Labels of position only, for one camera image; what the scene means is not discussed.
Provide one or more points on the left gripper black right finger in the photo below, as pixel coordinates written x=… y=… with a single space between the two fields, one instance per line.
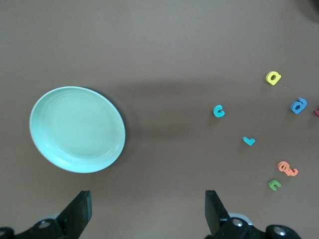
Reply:
x=214 y=214

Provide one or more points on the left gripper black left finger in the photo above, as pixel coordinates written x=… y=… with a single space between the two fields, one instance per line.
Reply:
x=74 y=219

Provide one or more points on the teal foam letter r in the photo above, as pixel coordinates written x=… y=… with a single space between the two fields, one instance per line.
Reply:
x=249 y=141

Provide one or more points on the teal foam letter c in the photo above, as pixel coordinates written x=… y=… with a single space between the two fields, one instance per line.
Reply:
x=217 y=111

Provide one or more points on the yellow foam letter a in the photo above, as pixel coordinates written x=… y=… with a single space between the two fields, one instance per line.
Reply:
x=269 y=76

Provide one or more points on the green foam letter u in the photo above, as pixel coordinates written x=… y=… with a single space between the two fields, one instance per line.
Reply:
x=274 y=185

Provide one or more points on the orange foam letter e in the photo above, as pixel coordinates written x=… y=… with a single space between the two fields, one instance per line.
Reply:
x=282 y=166

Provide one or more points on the orange foam letter f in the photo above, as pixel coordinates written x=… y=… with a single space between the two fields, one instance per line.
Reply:
x=292 y=171

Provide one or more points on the pale green round plate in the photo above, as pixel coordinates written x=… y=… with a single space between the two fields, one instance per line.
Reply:
x=77 y=129

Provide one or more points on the blue foam letter a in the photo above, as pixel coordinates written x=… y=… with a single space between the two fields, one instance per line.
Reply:
x=294 y=107

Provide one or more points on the red foam letter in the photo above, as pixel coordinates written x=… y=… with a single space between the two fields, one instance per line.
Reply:
x=316 y=112

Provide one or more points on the brown table cover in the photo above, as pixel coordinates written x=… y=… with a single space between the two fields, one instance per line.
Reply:
x=159 y=37

